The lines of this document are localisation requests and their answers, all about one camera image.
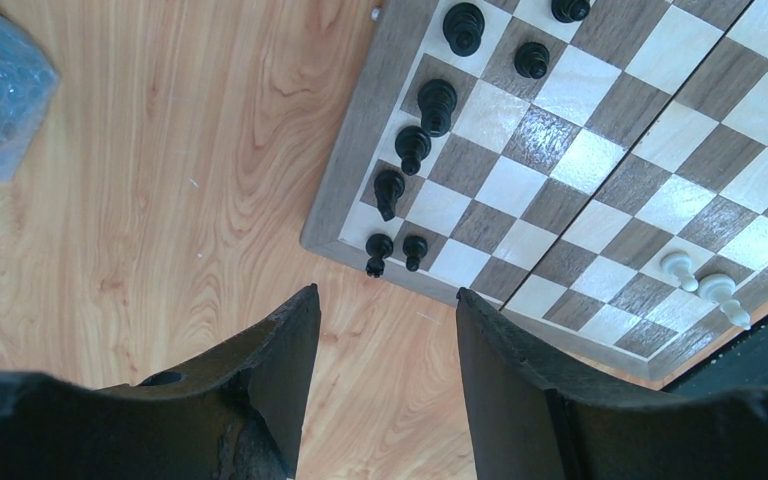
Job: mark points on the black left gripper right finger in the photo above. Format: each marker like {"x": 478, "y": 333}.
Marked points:
{"x": 535, "y": 412}

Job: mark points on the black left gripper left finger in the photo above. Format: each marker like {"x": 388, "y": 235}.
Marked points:
{"x": 235, "y": 411}

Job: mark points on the wooden chess board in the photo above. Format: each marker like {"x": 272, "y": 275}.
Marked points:
{"x": 604, "y": 182}

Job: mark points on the black chess piece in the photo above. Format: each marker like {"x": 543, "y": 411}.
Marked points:
{"x": 437, "y": 100}
{"x": 389, "y": 186}
{"x": 412, "y": 146}

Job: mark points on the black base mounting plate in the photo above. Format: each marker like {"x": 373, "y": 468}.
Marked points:
{"x": 743, "y": 362}

